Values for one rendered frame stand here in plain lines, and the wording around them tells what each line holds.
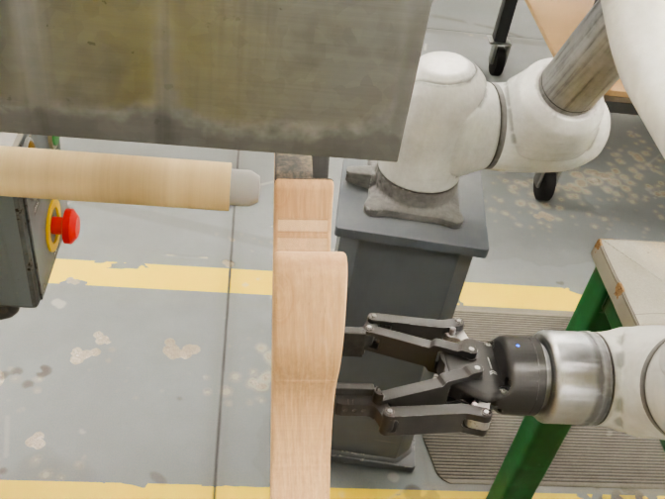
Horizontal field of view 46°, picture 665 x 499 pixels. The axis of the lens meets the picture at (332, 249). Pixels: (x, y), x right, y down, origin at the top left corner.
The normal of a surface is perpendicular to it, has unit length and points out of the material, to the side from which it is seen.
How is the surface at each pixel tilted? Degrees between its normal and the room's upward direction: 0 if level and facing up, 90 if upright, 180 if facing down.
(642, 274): 0
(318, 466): 60
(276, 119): 90
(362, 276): 90
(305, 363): 98
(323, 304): 74
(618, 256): 0
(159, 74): 90
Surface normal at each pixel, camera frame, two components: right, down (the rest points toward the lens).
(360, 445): -0.08, 0.65
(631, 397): -0.95, 0.12
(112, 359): 0.13, -0.75
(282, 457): 0.07, 0.27
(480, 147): 0.18, 0.62
